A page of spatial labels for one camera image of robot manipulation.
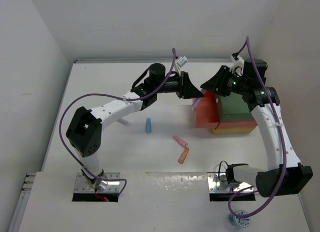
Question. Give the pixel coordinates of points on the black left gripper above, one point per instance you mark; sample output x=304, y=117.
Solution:
x=187, y=90

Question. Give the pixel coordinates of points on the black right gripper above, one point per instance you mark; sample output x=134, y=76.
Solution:
x=216, y=83

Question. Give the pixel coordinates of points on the red drawer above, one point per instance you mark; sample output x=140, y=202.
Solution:
x=206, y=113

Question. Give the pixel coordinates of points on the pink highlighter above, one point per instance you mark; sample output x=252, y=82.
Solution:
x=180, y=141

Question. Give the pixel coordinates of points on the purple highlighter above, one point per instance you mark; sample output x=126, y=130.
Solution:
x=196, y=102

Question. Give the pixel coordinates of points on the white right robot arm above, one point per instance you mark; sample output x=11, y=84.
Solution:
x=285, y=172

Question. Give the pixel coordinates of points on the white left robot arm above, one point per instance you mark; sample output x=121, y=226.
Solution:
x=85, y=129

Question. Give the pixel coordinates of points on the stacked drawer cabinet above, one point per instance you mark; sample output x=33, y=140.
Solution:
x=234, y=116

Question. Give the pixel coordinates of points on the orange cap grey highlighter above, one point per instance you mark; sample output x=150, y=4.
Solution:
x=123, y=121

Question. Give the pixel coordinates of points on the blue patterned tape roll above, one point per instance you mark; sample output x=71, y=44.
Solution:
x=241, y=220

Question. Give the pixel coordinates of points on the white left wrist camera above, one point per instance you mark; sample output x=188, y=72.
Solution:
x=181, y=61

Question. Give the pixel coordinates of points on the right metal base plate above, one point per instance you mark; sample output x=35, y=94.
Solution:
x=220, y=185

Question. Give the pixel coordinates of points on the metal base plate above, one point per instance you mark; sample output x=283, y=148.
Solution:
x=220, y=185
x=83, y=186

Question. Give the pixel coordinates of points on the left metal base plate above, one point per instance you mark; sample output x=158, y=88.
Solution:
x=83, y=186

